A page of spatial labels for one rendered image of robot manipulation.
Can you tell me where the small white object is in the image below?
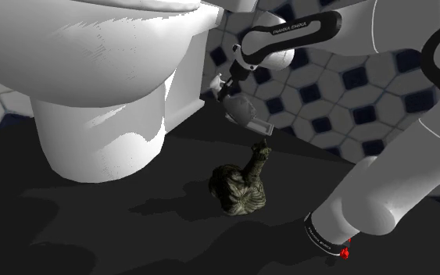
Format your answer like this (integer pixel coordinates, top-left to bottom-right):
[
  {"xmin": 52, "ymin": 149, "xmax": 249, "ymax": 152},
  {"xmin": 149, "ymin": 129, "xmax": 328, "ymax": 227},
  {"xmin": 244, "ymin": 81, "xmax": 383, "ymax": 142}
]
[{"xmin": 209, "ymin": 73, "xmax": 226, "ymax": 95}]

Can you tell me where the grey lumpy object flat base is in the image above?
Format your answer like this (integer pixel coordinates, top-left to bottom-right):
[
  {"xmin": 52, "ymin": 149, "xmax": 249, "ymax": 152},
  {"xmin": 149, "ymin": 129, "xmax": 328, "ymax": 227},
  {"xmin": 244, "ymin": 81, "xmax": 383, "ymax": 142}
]
[{"xmin": 224, "ymin": 94, "xmax": 275, "ymax": 137}]

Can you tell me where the dark green tortoise figure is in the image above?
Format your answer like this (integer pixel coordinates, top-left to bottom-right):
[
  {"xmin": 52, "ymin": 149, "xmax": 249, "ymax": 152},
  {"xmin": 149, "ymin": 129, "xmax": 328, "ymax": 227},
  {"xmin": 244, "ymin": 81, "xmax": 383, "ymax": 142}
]
[{"xmin": 208, "ymin": 137, "xmax": 272, "ymax": 217}]

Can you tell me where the white toilet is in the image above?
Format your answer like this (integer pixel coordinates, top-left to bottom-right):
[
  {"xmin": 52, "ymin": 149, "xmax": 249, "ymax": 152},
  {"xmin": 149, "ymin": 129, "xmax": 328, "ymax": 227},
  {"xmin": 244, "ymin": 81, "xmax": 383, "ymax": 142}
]
[{"xmin": 0, "ymin": 0, "xmax": 259, "ymax": 184}]

